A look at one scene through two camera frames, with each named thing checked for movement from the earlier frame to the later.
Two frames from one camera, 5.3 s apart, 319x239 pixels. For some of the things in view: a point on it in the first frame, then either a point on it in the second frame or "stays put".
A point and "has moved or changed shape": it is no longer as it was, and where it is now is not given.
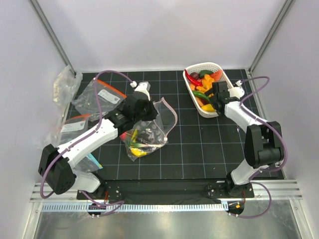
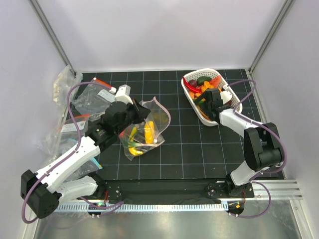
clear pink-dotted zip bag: x=148 y=135 has moved or changed shape
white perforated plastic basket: x=207 y=66 -> x=201 y=72
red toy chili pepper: x=196 y=82 -> x=191 y=87
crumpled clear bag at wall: x=66 y=86 stays put
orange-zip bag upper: x=109 y=98 stays put
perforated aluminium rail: x=135 y=206 stays put
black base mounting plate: x=168 y=192 stays put
